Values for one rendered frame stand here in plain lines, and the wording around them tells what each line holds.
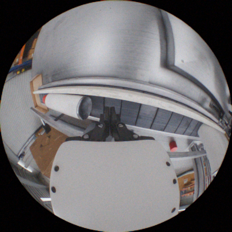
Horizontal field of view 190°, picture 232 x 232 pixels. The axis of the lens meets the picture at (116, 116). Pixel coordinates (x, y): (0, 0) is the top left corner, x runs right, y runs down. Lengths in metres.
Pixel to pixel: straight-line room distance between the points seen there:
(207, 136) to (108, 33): 0.37
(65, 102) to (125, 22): 0.26
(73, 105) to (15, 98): 3.81
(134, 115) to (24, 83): 3.90
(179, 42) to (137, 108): 0.18
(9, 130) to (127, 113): 4.32
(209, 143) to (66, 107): 0.35
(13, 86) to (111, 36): 3.80
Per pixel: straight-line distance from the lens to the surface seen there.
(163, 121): 0.18
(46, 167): 0.34
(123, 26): 0.25
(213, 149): 0.24
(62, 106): 0.18
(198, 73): 0.21
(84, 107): 0.17
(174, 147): 0.32
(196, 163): 0.44
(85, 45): 0.26
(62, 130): 0.17
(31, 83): 0.82
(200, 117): 0.19
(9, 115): 4.07
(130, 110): 0.16
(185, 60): 0.18
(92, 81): 0.17
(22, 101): 3.98
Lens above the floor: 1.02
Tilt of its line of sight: 55 degrees down
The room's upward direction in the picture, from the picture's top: 154 degrees counter-clockwise
